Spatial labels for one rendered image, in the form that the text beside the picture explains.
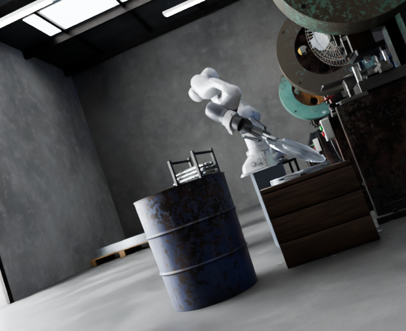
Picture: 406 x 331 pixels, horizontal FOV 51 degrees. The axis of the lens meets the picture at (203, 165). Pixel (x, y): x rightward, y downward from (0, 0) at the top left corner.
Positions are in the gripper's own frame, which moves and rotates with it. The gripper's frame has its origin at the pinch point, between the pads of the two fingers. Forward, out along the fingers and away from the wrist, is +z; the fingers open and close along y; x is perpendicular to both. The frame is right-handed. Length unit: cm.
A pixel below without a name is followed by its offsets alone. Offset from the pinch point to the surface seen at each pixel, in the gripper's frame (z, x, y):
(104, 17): -541, 395, -30
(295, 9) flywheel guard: -16, 11, 59
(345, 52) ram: 1, 58, 48
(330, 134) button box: 8, 73, 0
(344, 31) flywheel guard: 5, 29, 57
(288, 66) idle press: -77, 176, 22
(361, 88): 21, 41, 34
